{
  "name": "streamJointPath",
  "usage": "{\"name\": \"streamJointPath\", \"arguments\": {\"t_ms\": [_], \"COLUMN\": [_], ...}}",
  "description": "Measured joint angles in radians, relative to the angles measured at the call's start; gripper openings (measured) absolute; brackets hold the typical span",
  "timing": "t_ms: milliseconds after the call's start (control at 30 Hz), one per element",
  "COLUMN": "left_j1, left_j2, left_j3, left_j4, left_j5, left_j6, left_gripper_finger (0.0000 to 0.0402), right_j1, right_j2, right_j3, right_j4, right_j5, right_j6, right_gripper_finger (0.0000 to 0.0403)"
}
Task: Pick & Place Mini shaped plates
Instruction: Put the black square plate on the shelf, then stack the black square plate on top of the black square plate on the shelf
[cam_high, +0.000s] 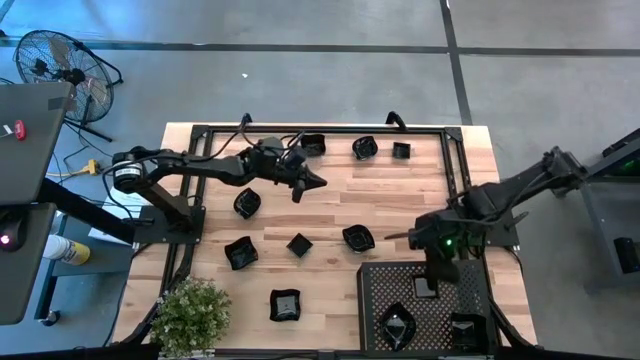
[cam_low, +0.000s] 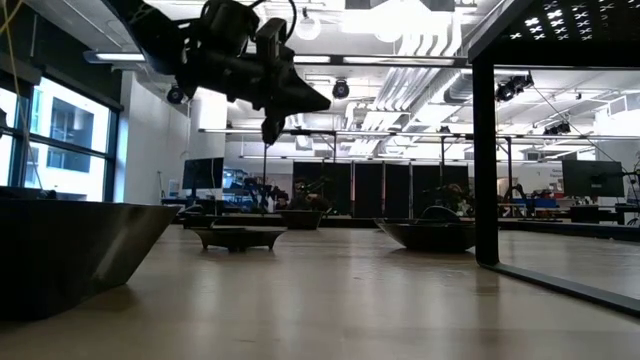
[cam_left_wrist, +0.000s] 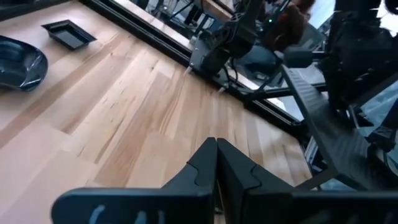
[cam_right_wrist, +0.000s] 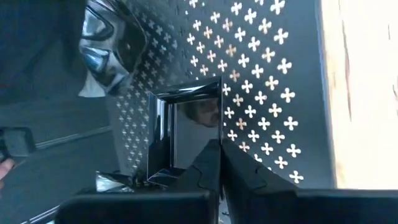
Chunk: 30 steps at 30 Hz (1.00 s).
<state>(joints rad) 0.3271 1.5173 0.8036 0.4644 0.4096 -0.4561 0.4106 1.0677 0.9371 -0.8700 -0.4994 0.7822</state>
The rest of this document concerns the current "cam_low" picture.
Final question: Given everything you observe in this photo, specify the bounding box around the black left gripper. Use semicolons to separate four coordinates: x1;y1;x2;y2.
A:
174;0;333;147

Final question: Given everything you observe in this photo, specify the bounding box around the small square black plate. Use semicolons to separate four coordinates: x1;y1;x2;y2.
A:
276;209;327;232
180;212;222;231
189;226;287;253

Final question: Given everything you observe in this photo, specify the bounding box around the oval black plate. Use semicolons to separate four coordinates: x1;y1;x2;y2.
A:
373;216;477;253

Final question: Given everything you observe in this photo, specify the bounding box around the wavy square black plate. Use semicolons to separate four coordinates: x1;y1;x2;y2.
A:
0;198;182;322

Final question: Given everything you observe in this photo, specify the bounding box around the dark computer monitor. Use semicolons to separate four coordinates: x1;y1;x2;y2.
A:
561;159;626;199
181;157;226;201

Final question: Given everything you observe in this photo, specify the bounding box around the black partition screen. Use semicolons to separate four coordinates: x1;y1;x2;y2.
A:
292;161;471;219

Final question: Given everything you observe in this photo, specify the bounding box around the black perforated metal rack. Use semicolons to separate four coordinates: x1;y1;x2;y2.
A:
467;0;640;319

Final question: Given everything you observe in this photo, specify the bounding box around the large office window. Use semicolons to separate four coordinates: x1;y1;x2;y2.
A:
0;74;124;204

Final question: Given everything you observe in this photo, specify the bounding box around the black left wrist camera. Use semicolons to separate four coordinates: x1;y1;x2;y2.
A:
255;17;290;69

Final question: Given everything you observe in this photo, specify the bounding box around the white ring pendant lamp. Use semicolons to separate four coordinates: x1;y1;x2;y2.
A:
293;9;323;42

